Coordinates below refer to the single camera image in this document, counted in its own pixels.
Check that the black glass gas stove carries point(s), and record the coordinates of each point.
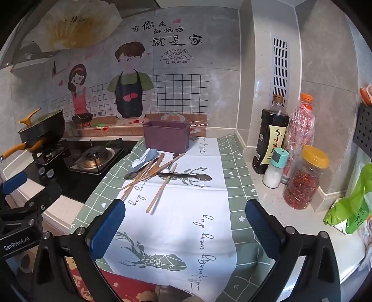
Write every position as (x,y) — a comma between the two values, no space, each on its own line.
(87,183)

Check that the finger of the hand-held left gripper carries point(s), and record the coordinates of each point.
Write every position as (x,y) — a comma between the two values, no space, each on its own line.
(43,199)
(14,182)

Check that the green plastic bag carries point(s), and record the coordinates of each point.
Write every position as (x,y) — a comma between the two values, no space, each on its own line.
(351,209)

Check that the salt shaker with teal cap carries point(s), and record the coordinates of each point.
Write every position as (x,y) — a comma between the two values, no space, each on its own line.
(274,174)

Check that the light blue plastic spoon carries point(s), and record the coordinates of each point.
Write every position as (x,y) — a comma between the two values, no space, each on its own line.
(152,155)

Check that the green checked deer print mat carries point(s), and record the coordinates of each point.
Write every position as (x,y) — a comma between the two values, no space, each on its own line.
(180,226)

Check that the red chili packet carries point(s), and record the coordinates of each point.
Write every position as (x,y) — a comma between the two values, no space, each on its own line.
(305,185)

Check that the black perforated wall rack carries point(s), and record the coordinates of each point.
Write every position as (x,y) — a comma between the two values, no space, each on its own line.
(364,130)

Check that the wooden chopstick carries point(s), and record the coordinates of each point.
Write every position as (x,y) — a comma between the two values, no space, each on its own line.
(139,178)
(136,181)
(161,188)
(157,170)

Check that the chili bottle with orange cap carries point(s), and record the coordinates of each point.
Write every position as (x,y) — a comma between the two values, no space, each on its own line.
(299,125)

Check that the white vent grille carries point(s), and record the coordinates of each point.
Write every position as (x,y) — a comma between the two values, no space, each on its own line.
(280,66)

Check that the flower print sheet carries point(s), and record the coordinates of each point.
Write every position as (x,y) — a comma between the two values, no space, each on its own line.
(72,26)

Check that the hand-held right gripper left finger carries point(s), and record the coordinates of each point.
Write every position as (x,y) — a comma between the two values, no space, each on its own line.
(108,228)

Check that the steel gas burner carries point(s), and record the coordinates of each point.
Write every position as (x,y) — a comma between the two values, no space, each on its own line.
(94,158)

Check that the clear plastic bag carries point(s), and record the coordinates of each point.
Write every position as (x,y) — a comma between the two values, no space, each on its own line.
(366,232)

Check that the purple plastic utensil holder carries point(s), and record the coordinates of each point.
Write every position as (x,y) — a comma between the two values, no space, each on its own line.
(165,136)

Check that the red patterned floor mat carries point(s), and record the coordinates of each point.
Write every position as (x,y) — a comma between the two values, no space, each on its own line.
(122,287)

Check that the dark soy sauce bottle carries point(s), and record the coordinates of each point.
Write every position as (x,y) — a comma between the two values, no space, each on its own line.
(268,130)

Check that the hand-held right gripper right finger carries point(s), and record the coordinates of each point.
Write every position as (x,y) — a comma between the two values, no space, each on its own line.
(259,224)

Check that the cartoon couple wall poster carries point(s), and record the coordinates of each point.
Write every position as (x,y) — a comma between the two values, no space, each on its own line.
(174,72)

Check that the black plastic spoon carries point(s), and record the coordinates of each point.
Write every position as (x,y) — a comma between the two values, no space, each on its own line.
(130,175)
(203,177)

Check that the white plastic spoon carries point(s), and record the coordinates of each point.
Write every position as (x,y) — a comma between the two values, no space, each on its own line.
(165,171)
(137,163)

